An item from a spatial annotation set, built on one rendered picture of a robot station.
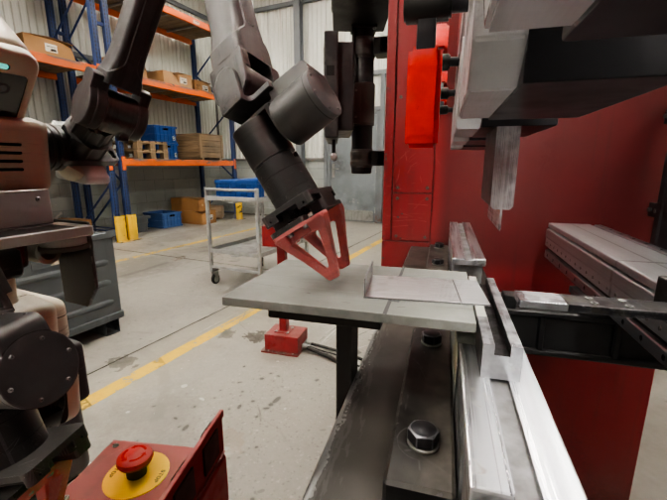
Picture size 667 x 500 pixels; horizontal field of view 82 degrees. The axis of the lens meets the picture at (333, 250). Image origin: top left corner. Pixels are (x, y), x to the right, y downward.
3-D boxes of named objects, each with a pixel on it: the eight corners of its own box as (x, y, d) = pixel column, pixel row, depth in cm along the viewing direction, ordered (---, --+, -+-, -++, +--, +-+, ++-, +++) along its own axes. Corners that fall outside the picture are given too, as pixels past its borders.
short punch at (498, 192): (479, 216, 46) (485, 134, 44) (497, 217, 45) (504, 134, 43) (487, 230, 37) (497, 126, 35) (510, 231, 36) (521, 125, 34)
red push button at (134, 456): (132, 464, 48) (129, 438, 47) (162, 467, 48) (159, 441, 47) (110, 490, 44) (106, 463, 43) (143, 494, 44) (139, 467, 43)
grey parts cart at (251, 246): (261, 263, 456) (258, 183, 436) (310, 269, 429) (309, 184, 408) (207, 284, 376) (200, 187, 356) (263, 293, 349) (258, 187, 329)
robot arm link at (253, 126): (248, 132, 50) (218, 133, 45) (285, 99, 46) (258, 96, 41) (276, 178, 50) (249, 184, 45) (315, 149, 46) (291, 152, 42)
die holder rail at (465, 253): (448, 251, 121) (450, 221, 119) (467, 252, 120) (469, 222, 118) (449, 305, 74) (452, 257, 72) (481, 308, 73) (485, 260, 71)
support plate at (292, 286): (286, 265, 59) (286, 259, 59) (466, 279, 52) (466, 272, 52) (221, 305, 42) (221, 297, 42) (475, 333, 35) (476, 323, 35)
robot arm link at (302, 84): (263, 107, 53) (211, 79, 46) (325, 51, 48) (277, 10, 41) (286, 180, 50) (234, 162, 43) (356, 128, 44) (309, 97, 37)
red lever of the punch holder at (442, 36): (428, 22, 49) (422, 60, 43) (462, 18, 48) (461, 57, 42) (428, 36, 50) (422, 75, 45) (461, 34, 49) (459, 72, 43)
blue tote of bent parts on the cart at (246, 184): (238, 195, 396) (237, 179, 393) (279, 197, 376) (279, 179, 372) (214, 198, 365) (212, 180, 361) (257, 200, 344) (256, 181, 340)
